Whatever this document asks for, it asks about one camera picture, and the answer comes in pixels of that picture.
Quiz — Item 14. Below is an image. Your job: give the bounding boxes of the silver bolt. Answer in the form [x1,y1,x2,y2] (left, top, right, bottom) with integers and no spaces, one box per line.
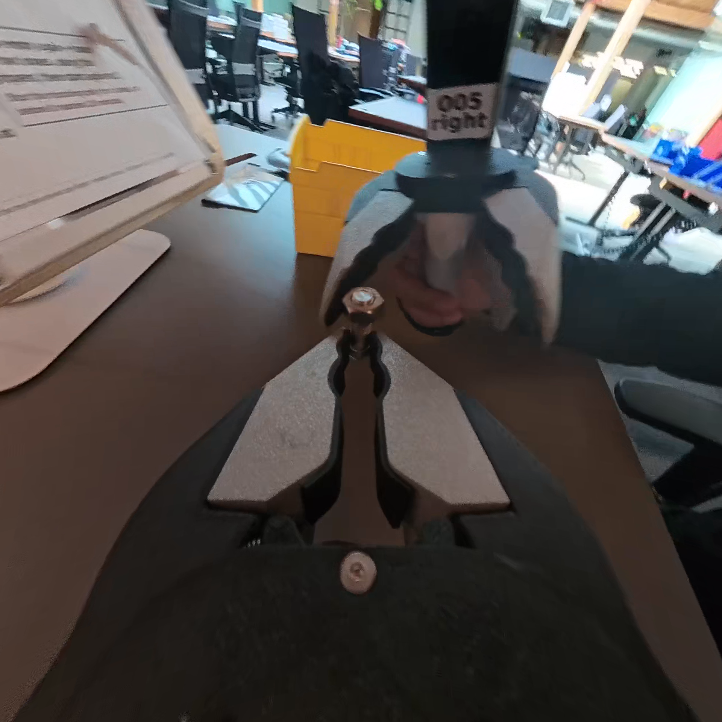
[347,290,378,362]

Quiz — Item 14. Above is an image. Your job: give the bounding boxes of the grey office chair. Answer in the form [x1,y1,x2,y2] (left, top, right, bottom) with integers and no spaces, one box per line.
[614,377,722,508]

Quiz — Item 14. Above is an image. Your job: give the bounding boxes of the silver hex nut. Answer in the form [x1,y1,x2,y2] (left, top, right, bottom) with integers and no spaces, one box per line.
[341,288,385,327]

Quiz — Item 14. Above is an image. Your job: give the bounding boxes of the wooden standing desk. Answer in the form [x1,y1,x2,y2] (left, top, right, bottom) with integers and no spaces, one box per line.
[555,113,722,260]

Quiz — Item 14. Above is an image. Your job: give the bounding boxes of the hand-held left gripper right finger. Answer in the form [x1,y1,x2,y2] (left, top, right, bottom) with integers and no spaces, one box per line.
[369,332,512,529]

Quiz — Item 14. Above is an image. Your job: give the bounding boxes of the grey desk with wooden edge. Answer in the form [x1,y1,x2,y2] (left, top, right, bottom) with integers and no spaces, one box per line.
[349,96,429,139]

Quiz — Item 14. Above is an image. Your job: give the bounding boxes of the person's right hand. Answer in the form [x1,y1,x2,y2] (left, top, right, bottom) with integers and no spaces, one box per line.
[388,224,522,334]

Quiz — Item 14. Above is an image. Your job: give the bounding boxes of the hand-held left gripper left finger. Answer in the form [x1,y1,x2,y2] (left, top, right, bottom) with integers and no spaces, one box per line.
[206,332,347,525]

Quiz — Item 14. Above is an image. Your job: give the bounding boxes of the black patterned card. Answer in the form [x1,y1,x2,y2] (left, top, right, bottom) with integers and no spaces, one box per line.
[202,168,285,213]

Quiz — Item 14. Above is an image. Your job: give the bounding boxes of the black chair with jacket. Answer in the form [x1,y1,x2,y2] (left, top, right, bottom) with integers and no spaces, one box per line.
[290,3,362,126]

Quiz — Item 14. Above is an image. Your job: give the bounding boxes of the blue plastic bins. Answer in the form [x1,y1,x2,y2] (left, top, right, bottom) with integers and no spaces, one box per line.
[654,129,722,190]

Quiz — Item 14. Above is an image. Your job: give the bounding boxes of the metal page holder wire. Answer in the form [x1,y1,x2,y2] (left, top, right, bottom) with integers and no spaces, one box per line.
[83,24,225,170]

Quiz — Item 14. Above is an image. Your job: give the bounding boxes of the yellow plastic bin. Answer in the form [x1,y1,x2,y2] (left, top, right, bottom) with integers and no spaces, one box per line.
[288,115,429,258]

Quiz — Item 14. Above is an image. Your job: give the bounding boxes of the printed instruction sheet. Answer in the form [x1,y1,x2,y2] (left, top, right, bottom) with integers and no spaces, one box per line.
[0,0,218,226]

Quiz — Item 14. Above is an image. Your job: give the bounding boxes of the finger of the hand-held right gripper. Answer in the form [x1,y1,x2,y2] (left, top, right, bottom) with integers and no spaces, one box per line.
[478,171,563,346]
[320,172,421,328]

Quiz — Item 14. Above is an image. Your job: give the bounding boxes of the black office chair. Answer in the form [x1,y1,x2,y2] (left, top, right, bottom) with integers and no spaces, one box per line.
[211,6,266,133]
[358,34,421,102]

